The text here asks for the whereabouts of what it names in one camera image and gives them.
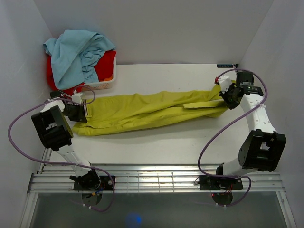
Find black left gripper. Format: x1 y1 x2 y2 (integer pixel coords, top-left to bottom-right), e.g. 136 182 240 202
62 103 87 123

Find yellow-green trousers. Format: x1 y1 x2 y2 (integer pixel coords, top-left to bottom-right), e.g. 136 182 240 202
73 85 228 136

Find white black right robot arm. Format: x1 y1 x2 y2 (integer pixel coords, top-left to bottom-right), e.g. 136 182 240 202
73 70 286 189

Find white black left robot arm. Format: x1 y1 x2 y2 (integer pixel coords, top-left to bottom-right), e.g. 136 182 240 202
31 91 101 190

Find blue logo sticker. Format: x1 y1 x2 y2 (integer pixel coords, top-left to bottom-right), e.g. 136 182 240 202
216 64 234 68

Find white plastic laundry basket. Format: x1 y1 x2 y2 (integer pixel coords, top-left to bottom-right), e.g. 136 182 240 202
82 57 117 91

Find light blue garment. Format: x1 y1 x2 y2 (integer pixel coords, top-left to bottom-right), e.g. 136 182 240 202
43 30 116 90

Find red garment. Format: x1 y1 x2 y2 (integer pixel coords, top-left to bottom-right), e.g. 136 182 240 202
46 51 116 91

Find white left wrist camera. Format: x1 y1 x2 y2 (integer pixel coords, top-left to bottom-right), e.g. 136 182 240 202
71 90 87 105

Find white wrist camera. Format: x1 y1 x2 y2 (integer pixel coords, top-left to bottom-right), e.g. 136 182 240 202
71 90 87 105
214 75 232 94

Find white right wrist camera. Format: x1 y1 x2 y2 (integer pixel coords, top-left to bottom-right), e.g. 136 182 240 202
214 75 232 94

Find aluminium table frame rails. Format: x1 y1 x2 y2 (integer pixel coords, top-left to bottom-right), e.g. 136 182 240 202
19 63 297 228

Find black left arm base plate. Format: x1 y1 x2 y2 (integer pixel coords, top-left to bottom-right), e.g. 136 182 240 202
69 175 116 191

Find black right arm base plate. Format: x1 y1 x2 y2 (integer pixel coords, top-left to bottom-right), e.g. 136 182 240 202
194 175 243 190

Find white wire grid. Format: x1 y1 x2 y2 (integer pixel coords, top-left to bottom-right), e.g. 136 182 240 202
116 172 200 193

